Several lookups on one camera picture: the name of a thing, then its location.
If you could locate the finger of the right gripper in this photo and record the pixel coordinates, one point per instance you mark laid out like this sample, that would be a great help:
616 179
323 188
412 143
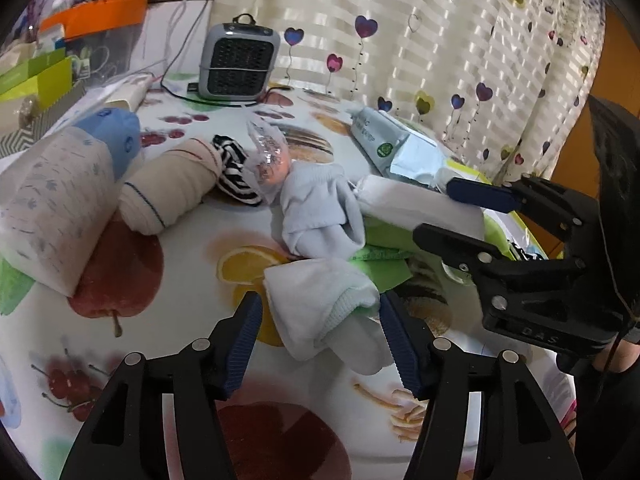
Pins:
547 204
460 252

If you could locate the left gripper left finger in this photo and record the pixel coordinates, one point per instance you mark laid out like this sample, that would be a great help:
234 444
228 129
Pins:
123 437

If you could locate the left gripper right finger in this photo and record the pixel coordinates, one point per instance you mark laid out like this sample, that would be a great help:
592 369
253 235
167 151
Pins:
520 436

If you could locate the white towel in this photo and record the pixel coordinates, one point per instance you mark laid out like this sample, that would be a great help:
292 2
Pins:
407 206

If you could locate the light blue grey sock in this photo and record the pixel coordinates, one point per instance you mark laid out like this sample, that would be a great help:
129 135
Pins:
321 216

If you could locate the white sock pair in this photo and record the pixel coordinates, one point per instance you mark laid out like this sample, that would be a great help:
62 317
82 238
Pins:
328 304

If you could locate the orange snack bag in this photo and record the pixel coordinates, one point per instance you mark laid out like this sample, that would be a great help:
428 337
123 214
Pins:
268 165

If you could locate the green white shallow box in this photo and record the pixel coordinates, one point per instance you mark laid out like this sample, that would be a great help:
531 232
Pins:
513 227

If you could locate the wet wipes pack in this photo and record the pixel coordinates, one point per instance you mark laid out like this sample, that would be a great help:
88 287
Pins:
397 151

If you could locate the heart pattern curtain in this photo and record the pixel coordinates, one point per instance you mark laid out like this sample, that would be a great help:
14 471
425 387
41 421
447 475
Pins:
500 82

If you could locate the beige rolled sock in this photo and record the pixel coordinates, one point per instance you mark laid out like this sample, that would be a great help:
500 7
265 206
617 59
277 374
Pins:
167 187

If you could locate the grey space heater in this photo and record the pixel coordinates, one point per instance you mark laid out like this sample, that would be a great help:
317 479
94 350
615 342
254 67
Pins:
237 60

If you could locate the patterned tray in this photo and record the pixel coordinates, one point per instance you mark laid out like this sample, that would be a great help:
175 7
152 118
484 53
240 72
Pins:
25 137

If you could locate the white plastic tube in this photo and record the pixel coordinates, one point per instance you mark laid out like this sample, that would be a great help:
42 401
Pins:
130 93

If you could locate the green gift box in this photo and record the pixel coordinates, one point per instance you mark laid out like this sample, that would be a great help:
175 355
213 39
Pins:
32 87

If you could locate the orange storage box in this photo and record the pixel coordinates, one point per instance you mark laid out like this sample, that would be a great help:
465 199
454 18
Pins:
99 36

